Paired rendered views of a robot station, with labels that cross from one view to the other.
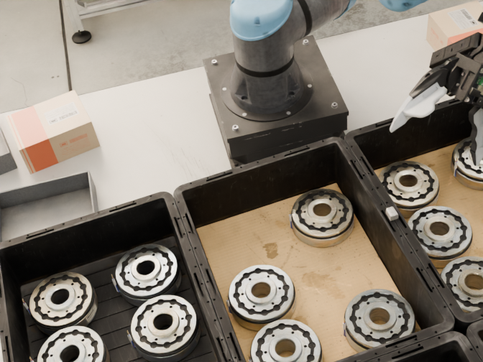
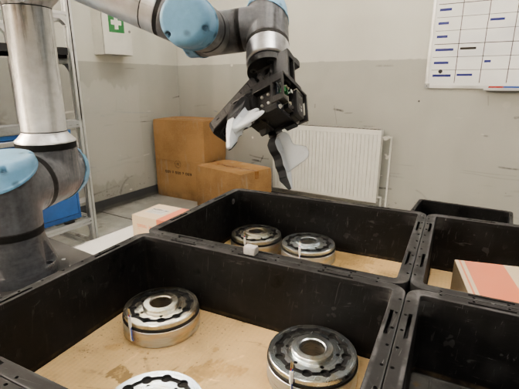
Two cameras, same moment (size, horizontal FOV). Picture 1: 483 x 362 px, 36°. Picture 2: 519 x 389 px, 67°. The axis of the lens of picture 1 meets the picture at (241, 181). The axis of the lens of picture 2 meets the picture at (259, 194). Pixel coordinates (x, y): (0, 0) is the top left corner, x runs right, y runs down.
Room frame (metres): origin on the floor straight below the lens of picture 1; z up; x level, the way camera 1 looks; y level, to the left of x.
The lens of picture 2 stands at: (0.38, 0.18, 1.16)
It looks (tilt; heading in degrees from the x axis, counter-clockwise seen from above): 16 degrees down; 308
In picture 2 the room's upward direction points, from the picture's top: straight up
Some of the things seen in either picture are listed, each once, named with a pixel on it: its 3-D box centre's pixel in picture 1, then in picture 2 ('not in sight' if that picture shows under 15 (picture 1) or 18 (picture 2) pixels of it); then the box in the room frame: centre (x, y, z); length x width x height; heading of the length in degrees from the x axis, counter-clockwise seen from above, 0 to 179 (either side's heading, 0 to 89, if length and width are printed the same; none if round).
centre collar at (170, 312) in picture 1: (163, 322); not in sight; (0.62, 0.15, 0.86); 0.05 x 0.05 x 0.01
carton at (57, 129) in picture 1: (52, 131); not in sight; (1.23, 0.39, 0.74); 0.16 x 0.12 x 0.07; 109
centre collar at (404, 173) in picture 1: (407, 181); not in sight; (0.82, -0.28, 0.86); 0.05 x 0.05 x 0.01
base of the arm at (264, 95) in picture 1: (265, 70); (11, 249); (1.17, -0.08, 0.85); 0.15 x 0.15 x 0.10
